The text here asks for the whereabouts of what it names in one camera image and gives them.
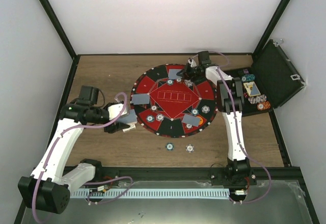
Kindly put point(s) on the blue backed card deck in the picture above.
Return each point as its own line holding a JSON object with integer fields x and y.
{"x": 131, "y": 118}

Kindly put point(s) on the orange chip stack in case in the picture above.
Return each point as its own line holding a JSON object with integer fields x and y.
{"x": 263, "y": 105}

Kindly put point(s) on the white card box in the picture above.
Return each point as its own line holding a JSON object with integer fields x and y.
{"x": 131, "y": 127}

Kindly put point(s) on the round red black poker mat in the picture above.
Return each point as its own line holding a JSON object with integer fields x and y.
{"x": 173, "y": 102}

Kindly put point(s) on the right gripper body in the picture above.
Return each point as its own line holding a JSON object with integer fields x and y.
{"x": 192, "y": 73}

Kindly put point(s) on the white chip stack mat top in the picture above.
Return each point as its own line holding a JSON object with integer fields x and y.
{"x": 188, "y": 83}

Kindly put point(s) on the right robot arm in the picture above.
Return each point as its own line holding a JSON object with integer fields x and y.
{"x": 230, "y": 101}

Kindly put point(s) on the teal poker chip stack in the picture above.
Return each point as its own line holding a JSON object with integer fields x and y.
{"x": 150, "y": 118}

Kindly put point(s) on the light blue slotted cable duct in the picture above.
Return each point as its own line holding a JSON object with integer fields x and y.
{"x": 190, "y": 193}

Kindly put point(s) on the card deck in case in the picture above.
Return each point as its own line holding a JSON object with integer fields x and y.
{"x": 251, "y": 89}

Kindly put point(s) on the white chip stack mat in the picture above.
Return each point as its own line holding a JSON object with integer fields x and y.
{"x": 205, "y": 109}
{"x": 188, "y": 83}

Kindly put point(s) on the blue backed card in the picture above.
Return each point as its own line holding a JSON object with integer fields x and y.
{"x": 192, "y": 120}
{"x": 140, "y": 99}
{"x": 175, "y": 74}

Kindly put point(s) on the blue backed card top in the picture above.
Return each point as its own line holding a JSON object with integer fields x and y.
{"x": 175, "y": 74}

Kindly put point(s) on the teal chip on table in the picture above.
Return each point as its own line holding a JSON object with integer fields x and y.
{"x": 169, "y": 146}

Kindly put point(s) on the blue white poker chip stack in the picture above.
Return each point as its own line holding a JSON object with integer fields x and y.
{"x": 189, "y": 148}

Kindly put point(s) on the teal chip stack mat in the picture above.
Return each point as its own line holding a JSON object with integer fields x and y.
{"x": 195, "y": 112}

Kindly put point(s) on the purple white chip stack in case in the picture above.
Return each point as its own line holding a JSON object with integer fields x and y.
{"x": 257, "y": 99}

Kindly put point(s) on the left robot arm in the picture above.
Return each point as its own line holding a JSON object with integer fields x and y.
{"x": 48, "y": 188}

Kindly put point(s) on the black poker case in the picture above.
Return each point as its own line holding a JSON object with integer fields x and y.
{"x": 275, "y": 76}

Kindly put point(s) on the teal chip stack in case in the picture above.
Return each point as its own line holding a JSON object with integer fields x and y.
{"x": 248, "y": 78}

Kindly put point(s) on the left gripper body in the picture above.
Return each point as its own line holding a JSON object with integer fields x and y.
{"x": 110, "y": 128}

